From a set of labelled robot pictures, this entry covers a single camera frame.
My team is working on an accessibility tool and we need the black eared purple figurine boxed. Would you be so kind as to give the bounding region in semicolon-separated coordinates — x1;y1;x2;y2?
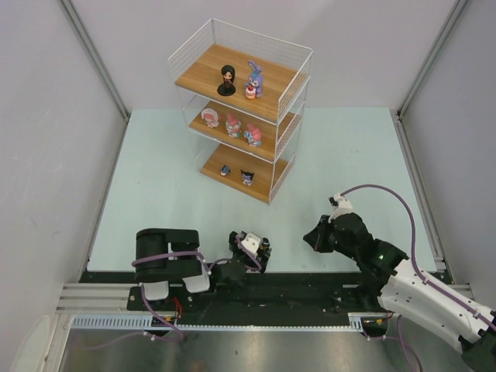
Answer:
240;170;255;186

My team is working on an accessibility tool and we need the white pink round figurine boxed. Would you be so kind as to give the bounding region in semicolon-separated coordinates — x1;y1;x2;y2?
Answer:
201;108;219;128

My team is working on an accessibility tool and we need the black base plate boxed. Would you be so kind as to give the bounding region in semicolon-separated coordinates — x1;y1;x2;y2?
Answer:
79;270;388;326

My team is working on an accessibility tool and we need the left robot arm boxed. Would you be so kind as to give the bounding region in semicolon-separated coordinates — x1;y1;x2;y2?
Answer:
132;229;271;301

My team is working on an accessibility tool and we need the pink bunny blue bow figurine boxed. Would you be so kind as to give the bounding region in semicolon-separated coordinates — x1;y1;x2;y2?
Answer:
243;123;262;147

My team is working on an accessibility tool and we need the purple rabbit figurine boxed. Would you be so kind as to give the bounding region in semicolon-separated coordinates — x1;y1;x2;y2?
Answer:
245;60;264;100

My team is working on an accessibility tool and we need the white wire three-tier shelf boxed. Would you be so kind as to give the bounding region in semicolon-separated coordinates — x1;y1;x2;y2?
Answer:
168;19;313;204

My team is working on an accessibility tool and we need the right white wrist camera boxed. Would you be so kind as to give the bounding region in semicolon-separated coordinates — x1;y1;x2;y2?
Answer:
328;193;353;222

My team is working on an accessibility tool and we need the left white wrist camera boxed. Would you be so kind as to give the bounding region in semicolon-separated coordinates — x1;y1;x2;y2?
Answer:
240;232;263;257

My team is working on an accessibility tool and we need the aluminium frame rail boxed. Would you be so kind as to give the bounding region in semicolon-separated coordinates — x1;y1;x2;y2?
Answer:
56;282;476;317

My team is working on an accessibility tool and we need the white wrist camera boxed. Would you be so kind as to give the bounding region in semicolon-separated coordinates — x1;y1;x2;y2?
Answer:
240;232;263;257
328;193;353;222

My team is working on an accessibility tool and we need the black duck figurine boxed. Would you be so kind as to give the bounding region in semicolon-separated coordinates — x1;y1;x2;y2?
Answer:
217;65;236;96
260;237;270;252

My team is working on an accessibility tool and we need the white slotted cable duct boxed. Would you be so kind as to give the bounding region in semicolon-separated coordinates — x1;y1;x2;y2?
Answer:
71;312;365;332

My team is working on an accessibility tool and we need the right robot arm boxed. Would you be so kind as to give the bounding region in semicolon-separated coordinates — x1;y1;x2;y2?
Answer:
303;213;495;371

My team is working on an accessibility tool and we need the small blue lying figurine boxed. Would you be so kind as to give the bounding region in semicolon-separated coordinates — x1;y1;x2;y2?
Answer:
220;165;231;177

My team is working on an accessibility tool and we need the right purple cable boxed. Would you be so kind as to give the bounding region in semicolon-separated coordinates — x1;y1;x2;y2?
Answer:
340;184;496;371

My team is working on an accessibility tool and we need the pink bunny flower crown figurine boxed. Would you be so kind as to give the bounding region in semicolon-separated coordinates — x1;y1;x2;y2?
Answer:
226;113;241;139

